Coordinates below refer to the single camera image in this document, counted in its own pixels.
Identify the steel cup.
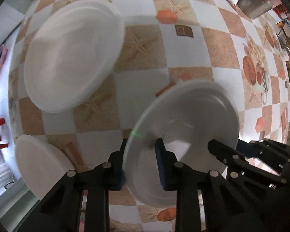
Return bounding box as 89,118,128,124
237,0,273,19

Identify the checkered tablecloth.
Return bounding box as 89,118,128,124
9,0,290,171

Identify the large white bowl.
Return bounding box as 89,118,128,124
123,80,239,208

